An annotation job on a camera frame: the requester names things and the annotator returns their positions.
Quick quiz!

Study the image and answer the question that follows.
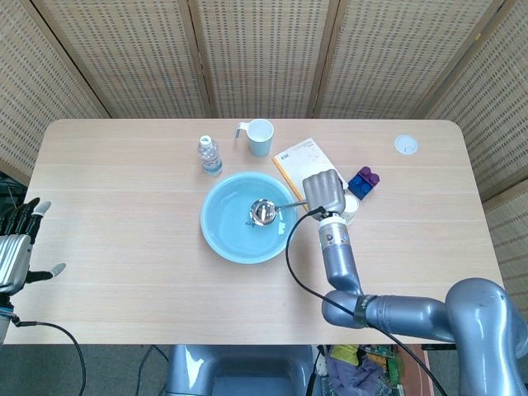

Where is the small clear water bottle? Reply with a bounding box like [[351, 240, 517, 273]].
[[197, 135, 224, 177]]

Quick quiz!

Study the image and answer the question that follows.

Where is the white booklet with orange spine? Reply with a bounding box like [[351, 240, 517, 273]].
[[271, 137, 349, 213]]

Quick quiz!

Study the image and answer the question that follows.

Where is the white table grommet cap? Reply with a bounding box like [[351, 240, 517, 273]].
[[394, 134, 419, 156]]

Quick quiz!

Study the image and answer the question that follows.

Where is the blue and purple toy block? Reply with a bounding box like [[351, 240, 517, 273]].
[[347, 166, 381, 201]]

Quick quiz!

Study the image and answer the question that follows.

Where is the light blue bowl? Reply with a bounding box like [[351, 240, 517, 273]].
[[200, 172, 298, 265]]

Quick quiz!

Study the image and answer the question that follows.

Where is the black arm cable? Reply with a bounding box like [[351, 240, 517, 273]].
[[285, 205, 449, 396], [12, 319, 87, 396]]

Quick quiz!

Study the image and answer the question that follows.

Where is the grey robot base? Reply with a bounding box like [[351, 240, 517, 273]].
[[163, 344, 319, 396]]

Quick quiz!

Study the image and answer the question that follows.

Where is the woven folding screen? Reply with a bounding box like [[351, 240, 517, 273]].
[[0, 0, 528, 318]]

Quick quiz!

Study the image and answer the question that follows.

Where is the metal ladle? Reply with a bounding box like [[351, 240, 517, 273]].
[[249, 198, 309, 228]]

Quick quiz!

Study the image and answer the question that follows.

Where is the colourful cloth pile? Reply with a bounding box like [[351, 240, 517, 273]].
[[319, 344, 408, 396]]

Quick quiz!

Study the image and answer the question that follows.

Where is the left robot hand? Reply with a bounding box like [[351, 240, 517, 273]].
[[0, 197, 67, 295]]

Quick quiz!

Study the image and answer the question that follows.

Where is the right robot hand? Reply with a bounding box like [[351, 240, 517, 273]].
[[302, 168, 347, 220]]

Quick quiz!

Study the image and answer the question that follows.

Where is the light blue handled cup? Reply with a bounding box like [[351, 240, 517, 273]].
[[235, 118, 276, 158]]

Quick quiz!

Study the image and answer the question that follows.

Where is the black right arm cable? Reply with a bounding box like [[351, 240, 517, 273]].
[[285, 205, 449, 396]]

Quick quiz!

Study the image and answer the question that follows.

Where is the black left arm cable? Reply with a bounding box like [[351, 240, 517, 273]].
[[12, 319, 87, 396]]

